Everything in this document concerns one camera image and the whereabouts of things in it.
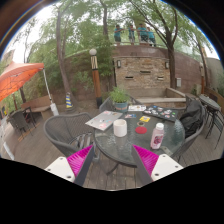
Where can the green leafy tree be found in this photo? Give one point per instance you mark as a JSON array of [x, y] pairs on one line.
[[61, 50], [171, 66]]

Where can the slim brown lamp post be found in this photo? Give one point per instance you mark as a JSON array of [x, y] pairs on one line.
[[202, 80]]

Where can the black jacket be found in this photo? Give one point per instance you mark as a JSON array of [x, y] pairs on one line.
[[190, 118]]

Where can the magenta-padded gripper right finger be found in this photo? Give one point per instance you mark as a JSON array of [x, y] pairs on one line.
[[148, 160]]

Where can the small tape roll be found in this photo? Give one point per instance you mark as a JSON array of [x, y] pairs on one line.
[[140, 123]]

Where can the pink drink bottle white cap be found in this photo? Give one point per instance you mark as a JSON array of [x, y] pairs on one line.
[[156, 138]]

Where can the flat round red coaster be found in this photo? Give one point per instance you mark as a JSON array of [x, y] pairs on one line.
[[141, 130]]

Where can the silver laptop with stickers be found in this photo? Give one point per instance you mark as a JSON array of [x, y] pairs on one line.
[[103, 120]]

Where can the yellow card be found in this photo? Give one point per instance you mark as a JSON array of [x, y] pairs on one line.
[[144, 119]]

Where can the striped lamp post white globe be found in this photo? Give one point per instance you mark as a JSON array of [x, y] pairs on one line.
[[96, 80]]

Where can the green plant in teal pot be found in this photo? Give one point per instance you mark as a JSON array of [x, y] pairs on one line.
[[120, 98]]

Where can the grey wall box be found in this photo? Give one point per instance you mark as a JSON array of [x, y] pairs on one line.
[[178, 82]]

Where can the white printed booklet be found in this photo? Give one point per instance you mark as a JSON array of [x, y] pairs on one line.
[[137, 108]]

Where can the small colourful card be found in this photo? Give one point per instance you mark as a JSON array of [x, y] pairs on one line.
[[130, 116]]

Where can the person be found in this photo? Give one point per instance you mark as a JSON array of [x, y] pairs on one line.
[[151, 36], [142, 32], [131, 33], [117, 33]]

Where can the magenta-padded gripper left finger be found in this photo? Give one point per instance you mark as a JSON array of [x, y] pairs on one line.
[[78, 160]]

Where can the orange canopy tent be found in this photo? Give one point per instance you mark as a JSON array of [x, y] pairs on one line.
[[16, 78]]

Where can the wooden bench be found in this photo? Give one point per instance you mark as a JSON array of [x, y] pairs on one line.
[[38, 103]]

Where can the white textured cup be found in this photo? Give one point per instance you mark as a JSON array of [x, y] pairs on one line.
[[120, 129]]

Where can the black laptop with stickers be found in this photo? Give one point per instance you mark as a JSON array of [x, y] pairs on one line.
[[161, 113]]

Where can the dark patio chair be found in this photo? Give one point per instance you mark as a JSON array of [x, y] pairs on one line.
[[18, 120]]

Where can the dark metal chair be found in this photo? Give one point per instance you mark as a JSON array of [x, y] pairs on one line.
[[219, 125]]

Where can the dark round side table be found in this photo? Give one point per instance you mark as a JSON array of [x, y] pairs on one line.
[[210, 103]]

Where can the blue yellow striped cone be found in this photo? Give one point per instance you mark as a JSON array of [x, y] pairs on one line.
[[68, 100]]

